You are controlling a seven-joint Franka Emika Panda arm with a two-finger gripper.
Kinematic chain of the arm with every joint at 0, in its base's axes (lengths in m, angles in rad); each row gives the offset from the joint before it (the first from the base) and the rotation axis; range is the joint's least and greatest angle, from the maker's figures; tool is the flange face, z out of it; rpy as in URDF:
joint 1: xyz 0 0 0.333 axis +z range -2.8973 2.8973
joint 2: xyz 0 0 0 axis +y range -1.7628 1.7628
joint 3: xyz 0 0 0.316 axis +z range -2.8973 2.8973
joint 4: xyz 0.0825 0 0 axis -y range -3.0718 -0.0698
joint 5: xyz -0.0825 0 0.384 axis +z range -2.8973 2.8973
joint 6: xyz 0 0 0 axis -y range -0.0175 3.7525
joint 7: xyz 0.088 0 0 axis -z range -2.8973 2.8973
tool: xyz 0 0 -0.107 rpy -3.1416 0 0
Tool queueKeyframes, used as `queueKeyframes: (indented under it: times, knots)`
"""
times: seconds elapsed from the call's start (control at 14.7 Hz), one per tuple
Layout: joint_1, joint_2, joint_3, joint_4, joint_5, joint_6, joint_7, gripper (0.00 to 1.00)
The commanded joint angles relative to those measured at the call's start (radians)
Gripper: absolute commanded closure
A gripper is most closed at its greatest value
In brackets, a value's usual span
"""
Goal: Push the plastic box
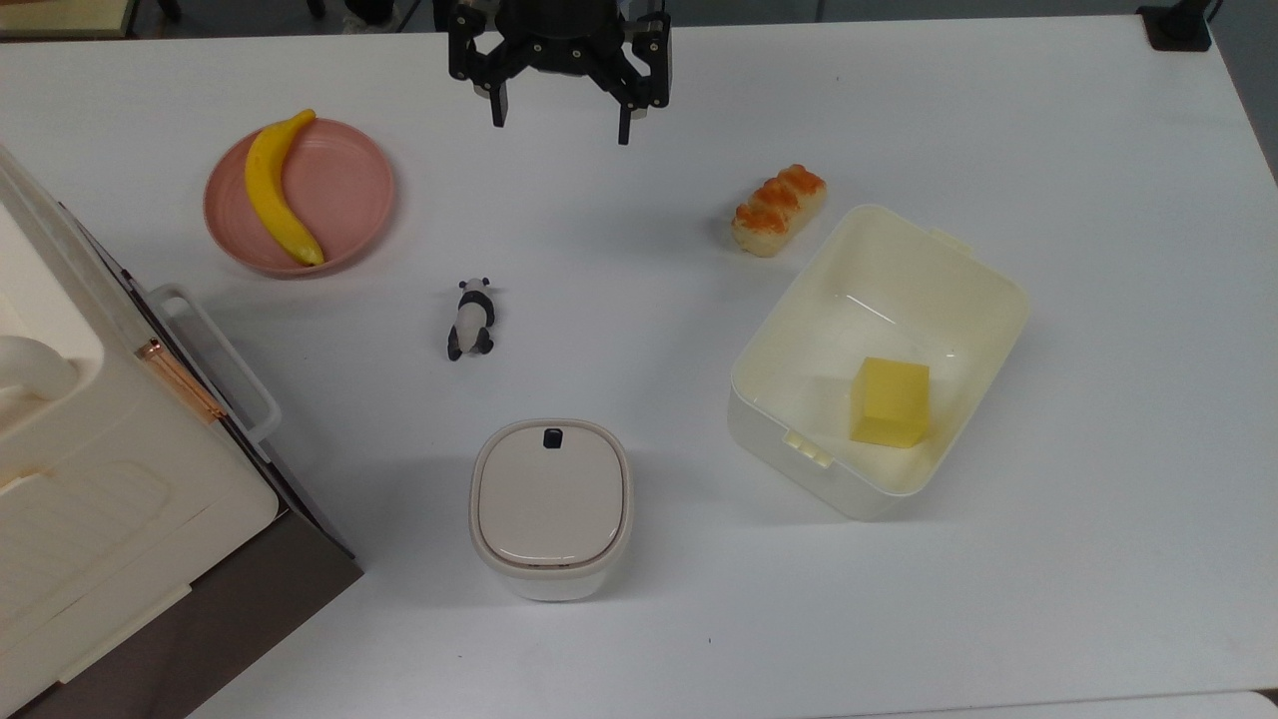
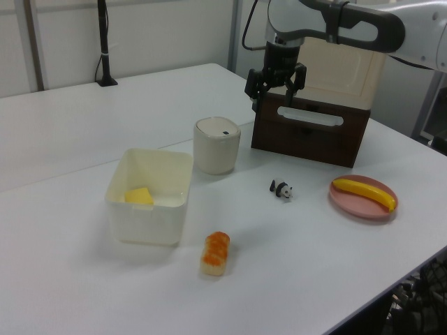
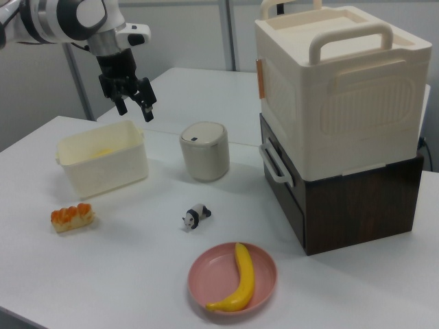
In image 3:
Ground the yellow item inside box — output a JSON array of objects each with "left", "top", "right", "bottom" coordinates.
[{"left": 90, "top": 147, "right": 115, "bottom": 159}]

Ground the white drawer handle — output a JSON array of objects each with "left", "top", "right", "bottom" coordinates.
[{"left": 258, "top": 138, "right": 296, "bottom": 188}]

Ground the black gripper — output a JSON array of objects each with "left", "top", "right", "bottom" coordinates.
[{"left": 95, "top": 49, "right": 158, "bottom": 123}]

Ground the panda toy figurine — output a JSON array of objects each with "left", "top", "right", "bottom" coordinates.
[{"left": 182, "top": 203, "right": 213, "bottom": 232}]

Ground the cream plastic box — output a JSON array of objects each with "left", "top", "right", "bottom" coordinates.
[{"left": 56, "top": 119, "right": 150, "bottom": 200}]

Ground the small beige trash can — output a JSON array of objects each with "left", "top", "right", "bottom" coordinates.
[{"left": 179, "top": 121, "right": 230, "bottom": 183}]

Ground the dark wooden drawer cabinet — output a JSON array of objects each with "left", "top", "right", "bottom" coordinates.
[{"left": 258, "top": 112, "right": 425, "bottom": 257}]

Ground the black cable behind cabinet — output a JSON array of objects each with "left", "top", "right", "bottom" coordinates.
[{"left": 417, "top": 136, "right": 434, "bottom": 172}]

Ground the yellow toy banana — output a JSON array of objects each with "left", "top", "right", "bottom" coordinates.
[{"left": 205, "top": 242, "right": 256, "bottom": 313}]

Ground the toy bread with orange topping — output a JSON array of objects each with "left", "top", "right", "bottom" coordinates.
[{"left": 50, "top": 202, "right": 96, "bottom": 234}]

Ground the large cream storage box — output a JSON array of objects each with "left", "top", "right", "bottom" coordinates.
[{"left": 254, "top": 0, "right": 433, "bottom": 182}]

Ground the pink plate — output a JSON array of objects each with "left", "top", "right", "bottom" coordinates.
[{"left": 187, "top": 242, "right": 278, "bottom": 315}]

